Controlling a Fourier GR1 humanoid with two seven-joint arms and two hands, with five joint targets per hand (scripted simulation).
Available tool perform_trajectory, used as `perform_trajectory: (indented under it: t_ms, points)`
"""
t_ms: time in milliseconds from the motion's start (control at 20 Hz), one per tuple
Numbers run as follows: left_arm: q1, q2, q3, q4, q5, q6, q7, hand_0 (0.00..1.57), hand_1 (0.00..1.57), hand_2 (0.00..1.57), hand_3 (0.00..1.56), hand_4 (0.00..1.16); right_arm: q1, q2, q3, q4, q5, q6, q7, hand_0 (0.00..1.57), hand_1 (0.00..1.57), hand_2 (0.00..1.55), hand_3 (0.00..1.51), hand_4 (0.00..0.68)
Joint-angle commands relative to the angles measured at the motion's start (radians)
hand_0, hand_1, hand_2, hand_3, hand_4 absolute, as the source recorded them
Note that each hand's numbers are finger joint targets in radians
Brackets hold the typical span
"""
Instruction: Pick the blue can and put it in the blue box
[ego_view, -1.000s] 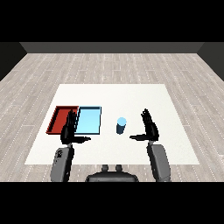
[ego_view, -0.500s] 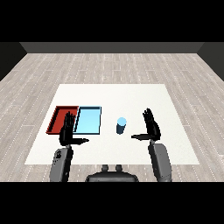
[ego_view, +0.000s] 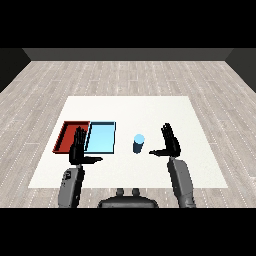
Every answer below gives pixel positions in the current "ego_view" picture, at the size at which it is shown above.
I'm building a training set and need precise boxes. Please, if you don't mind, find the light blue shallow open box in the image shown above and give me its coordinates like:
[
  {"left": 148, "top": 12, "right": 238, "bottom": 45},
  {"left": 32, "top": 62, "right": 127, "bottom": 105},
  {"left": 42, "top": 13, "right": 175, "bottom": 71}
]
[{"left": 83, "top": 120, "right": 117, "bottom": 155}]

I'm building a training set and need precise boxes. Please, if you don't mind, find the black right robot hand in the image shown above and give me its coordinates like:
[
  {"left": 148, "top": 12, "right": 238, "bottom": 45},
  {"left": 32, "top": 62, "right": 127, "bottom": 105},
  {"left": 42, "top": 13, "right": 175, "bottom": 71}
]
[{"left": 148, "top": 122, "right": 182, "bottom": 158}]

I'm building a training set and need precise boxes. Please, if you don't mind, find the dark grey robot body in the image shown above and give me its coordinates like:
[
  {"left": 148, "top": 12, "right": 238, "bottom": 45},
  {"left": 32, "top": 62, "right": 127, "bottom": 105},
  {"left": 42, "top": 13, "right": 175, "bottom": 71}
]
[{"left": 97, "top": 188, "right": 160, "bottom": 209}]

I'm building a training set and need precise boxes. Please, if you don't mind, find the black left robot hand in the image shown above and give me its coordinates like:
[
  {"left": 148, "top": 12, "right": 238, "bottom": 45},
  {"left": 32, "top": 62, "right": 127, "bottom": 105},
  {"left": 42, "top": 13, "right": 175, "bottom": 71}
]
[{"left": 68, "top": 126, "right": 104, "bottom": 166}]

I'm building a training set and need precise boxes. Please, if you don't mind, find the small blue can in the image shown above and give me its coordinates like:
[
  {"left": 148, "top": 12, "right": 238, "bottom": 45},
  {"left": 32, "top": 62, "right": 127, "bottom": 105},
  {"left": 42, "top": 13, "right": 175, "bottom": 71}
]
[{"left": 132, "top": 133, "right": 146, "bottom": 155}]

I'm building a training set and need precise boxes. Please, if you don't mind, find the red shallow open box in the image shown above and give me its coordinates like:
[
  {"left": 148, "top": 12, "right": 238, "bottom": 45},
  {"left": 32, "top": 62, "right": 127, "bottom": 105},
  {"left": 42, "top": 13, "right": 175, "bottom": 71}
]
[{"left": 52, "top": 120, "right": 91, "bottom": 155}]

